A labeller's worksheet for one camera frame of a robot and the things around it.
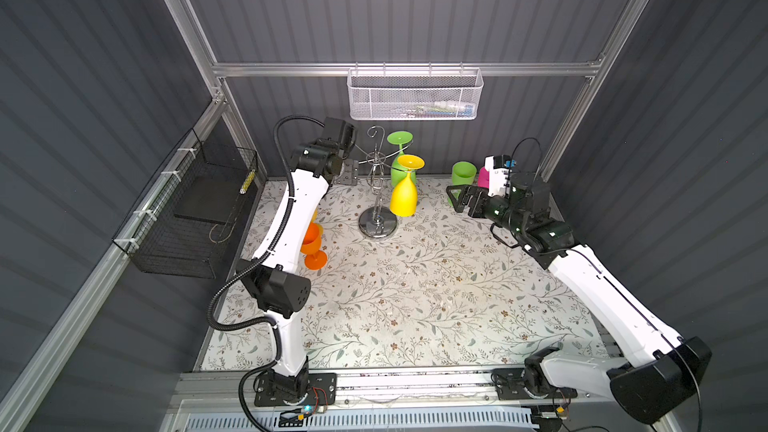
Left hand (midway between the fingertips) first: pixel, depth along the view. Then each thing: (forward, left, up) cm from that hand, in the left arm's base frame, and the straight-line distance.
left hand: (334, 170), depth 80 cm
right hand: (-12, -32, +2) cm, 35 cm away
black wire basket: (-11, +35, -4) cm, 37 cm away
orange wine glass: (-13, +8, -17) cm, 22 cm away
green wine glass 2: (+11, -19, +2) cm, 22 cm away
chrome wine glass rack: (+4, -12, -29) cm, 31 cm away
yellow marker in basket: (+1, +24, -4) cm, 25 cm away
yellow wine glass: (-4, -19, -7) cm, 21 cm away
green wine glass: (+12, -41, -15) cm, 45 cm away
